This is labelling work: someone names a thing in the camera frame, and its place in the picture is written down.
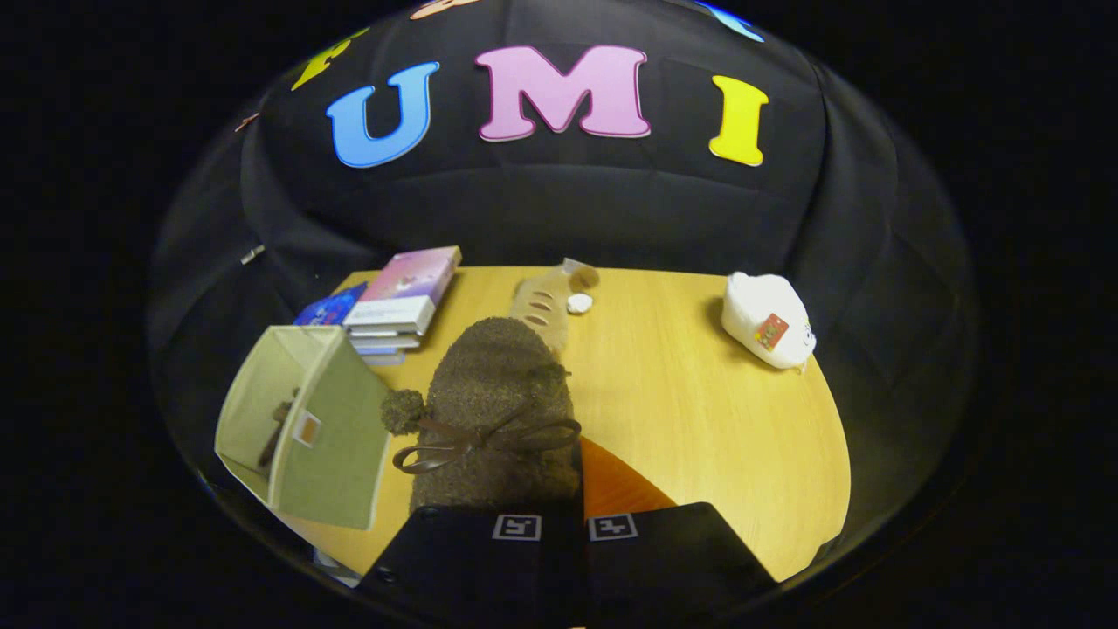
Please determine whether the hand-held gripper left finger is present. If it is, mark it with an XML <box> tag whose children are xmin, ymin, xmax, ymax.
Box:
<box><xmin>358</xmin><ymin>502</ymin><xmax>584</xmax><ymax>629</ymax></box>

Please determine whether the black backdrop cloth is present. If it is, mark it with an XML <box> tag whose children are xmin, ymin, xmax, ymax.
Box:
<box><xmin>147</xmin><ymin>0</ymin><xmax>979</xmax><ymax>525</ymax></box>

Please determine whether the brown fuzzy shoe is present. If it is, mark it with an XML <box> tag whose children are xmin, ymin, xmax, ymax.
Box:
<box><xmin>257</xmin><ymin>388</ymin><xmax>300</xmax><ymax>469</ymax></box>
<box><xmin>381</xmin><ymin>316</ymin><xmax>583</xmax><ymax>513</ymax></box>

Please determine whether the pink book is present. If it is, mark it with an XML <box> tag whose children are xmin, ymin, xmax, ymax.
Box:
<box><xmin>343</xmin><ymin>245</ymin><xmax>463</xmax><ymax>337</ymax></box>

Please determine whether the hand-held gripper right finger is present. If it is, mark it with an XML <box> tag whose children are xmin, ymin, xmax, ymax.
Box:
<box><xmin>581</xmin><ymin>437</ymin><xmax>778</xmax><ymax>629</ymax></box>

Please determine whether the blue book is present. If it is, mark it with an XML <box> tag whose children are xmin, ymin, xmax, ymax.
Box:
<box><xmin>294</xmin><ymin>281</ymin><xmax>369</xmax><ymax>328</ymax></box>

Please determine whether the white plush toy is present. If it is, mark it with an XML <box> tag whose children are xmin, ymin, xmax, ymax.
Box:
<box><xmin>721</xmin><ymin>272</ymin><xmax>818</xmax><ymax>371</ymax></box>

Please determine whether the tan bread-shaped plush toy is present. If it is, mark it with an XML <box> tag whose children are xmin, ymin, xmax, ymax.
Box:
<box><xmin>509</xmin><ymin>259</ymin><xmax>602</xmax><ymax>352</ymax></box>

